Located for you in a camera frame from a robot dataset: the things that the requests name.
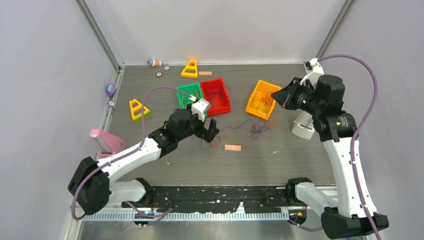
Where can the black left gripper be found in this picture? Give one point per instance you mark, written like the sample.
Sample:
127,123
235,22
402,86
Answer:
203,131

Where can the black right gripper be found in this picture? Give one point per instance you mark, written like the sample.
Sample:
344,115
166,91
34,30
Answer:
285,97

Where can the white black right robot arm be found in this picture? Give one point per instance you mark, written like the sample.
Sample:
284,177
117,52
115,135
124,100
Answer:
353,213

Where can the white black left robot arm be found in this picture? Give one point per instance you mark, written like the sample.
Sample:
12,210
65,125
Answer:
96,183

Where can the white toy toaster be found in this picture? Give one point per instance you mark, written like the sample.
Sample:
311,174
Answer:
303,126

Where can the green plastic bin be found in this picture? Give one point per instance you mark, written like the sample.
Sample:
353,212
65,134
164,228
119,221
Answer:
189,89

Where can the orange plastic bin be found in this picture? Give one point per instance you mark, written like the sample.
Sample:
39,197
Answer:
260,102

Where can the red plastic bin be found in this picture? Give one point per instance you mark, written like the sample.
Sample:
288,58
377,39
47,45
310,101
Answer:
215,92

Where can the yellow triangular toy block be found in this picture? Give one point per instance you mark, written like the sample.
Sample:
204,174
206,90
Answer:
138,111

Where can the small wooden block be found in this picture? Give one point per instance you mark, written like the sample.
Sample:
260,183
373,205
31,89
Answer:
232,147
205,73

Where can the small clown figurine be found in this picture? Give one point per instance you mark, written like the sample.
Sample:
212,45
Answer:
154,62

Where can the pink toy toaster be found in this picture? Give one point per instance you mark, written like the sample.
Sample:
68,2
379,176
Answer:
106,143

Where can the purple egg toy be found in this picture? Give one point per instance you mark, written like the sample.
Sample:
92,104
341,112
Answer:
110,90

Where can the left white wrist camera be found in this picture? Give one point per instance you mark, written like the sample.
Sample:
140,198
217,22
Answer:
199,106

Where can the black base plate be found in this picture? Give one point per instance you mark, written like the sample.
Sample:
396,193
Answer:
221,199

